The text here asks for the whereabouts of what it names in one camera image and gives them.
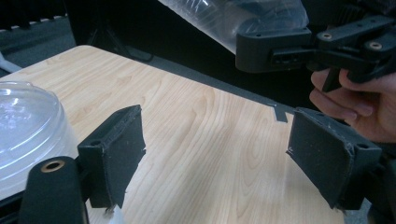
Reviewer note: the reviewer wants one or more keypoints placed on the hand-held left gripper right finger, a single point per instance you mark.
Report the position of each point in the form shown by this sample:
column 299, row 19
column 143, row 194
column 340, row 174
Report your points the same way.
column 327, row 155

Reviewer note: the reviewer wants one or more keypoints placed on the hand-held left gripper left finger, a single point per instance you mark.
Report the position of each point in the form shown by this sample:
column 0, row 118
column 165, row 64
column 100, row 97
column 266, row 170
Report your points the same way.
column 118, row 155

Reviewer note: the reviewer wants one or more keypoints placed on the clear plastic cup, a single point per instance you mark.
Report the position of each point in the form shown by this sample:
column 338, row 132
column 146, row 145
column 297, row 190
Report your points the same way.
column 214, row 21

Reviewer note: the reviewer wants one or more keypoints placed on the stack of clear cups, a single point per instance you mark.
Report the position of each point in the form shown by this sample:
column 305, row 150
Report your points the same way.
column 28, row 130

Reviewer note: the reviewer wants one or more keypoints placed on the grey tape piece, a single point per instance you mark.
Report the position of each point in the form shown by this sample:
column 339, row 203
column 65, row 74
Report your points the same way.
column 280, row 113

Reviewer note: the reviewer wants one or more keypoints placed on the black tripod stand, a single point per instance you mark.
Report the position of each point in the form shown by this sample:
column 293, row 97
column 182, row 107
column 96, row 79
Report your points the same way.
column 109, row 40

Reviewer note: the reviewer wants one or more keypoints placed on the white metal stand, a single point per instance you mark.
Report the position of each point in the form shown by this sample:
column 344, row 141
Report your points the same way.
column 7, row 65

